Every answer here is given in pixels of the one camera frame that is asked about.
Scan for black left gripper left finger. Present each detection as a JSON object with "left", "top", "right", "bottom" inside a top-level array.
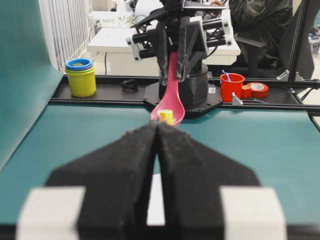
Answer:
[{"left": 45, "top": 123, "right": 158, "bottom": 240}]

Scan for person in dark jacket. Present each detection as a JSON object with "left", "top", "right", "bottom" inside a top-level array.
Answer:
[{"left": 209, "top": 0, "right": 293, "bottom": 70}]

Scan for white desk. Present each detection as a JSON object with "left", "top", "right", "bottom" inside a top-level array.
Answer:
[{"left": 87, "top": 28, "right": 241, "bottom": 77}]

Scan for red plastic cup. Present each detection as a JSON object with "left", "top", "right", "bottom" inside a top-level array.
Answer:
[{"left": 220, "top": 71, "right": 245, "bottom": 103}]

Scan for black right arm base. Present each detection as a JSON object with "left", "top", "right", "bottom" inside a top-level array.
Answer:
[{"left": 143, "top": 63, "right": 223, "bottom": 119}]

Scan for stacked yellow green cups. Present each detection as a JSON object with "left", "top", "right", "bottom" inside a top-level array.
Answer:
[{"left": 65, "top": 58, "right": 96, "bottom": 98}]

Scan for white equipment box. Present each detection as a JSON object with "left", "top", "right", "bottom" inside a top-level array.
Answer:
[{"left": 88, "top": 11, "right": 134, "bottom": 29}]

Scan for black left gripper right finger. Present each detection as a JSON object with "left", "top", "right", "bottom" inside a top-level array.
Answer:
[{"left": 157, "top": 123, "right": 261, "bottom": 240}]

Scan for black aluminium frame rail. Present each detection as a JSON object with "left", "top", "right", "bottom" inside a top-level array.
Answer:
[{"left": 49, "top": 75, "right": 320, "bottom": 116}]

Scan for red plastic spoon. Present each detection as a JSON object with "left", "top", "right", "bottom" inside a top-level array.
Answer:
[{"left": 150, "top": 51, "right": 186, "bottom": 127}]

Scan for black office chair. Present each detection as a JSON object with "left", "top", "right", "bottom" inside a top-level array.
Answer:
[{"left": 229, "top": 7, "right": 300, "bottom": 79}]

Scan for red tape roll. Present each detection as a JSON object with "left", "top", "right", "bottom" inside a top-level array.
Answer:
[{"left": 241, "top": 82, "right": 269, "bottom": 100}]

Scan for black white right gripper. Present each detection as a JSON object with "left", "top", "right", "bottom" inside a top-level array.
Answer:
[{"left": 126, "top": 0, "right": 233, "bottom": 86}]

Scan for yellow hexagonal prism block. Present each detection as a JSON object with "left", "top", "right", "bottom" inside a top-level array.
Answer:
[{"left": 158, "top": 109, "right": 174, "bottom": 126}]

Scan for black coiled strap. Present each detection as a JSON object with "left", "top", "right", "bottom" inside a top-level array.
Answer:
[{"left": 120, "top": 78, "right": 140, "bottom": 93}]

